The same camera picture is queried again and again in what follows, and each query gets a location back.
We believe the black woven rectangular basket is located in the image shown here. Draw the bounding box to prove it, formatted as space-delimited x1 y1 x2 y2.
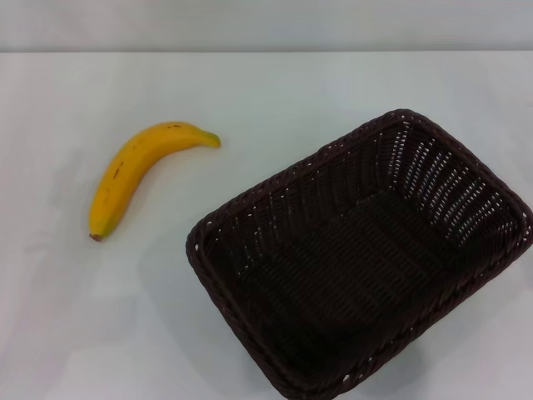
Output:
185 108 533 400

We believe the yellow banana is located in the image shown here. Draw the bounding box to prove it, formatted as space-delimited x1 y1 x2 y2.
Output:
88 121 222 243

